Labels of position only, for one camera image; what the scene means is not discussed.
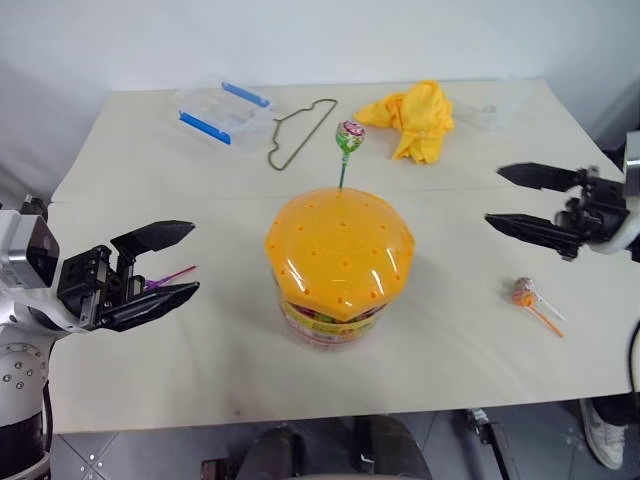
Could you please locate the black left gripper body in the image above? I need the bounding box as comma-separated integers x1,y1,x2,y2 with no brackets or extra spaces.
56,244,147,330

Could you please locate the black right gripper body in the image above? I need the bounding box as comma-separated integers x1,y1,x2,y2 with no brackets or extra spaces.
552,166,631,262

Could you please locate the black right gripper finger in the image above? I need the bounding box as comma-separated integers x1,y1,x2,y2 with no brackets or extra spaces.
495,161,584,194
483,212,577,254

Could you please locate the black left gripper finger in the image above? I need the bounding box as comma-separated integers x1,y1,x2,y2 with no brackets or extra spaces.
101,281,201,334
109,219,197,265

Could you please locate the lollipop jar with orange lid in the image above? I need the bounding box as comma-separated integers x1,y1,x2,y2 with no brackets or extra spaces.
263,186,417,354

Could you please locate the purple stick lollipop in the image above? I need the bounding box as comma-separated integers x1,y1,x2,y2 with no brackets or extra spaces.
143,265,199,292

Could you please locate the orange stick lollipop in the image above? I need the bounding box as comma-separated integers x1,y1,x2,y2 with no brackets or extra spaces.
510,287,566,339

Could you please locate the white stick lollipop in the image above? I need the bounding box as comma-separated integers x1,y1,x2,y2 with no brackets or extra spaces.
513,276,568,323

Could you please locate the yellow cloth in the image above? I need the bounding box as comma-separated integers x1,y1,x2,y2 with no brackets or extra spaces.
353,78,457,167

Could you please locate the clear box with blue latches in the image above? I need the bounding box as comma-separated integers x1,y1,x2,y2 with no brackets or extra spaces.
174,76,280,152

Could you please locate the green stick lollipop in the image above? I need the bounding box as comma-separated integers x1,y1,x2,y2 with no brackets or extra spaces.
333,119,369,194

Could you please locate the dark trouser leg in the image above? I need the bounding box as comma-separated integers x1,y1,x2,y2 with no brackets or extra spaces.
593,392,640,429

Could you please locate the white shoe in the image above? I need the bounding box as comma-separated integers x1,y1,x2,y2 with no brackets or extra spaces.
578,397,627,472

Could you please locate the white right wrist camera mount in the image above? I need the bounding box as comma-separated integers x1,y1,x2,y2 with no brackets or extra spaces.
588,130,640,265

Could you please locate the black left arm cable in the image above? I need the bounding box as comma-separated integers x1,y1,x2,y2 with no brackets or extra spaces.
40,382,57,454

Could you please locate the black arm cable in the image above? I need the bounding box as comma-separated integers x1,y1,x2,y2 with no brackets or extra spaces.
626,318,640,397
40,382,57,454

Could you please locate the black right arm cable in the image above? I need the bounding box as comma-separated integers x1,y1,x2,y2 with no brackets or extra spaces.
626,318,640,397

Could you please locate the olive wire hanger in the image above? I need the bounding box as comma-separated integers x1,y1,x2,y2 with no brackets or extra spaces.
265,97,339,173

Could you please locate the metal table leg bracket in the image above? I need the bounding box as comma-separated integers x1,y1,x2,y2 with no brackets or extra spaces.
463,406,519,480

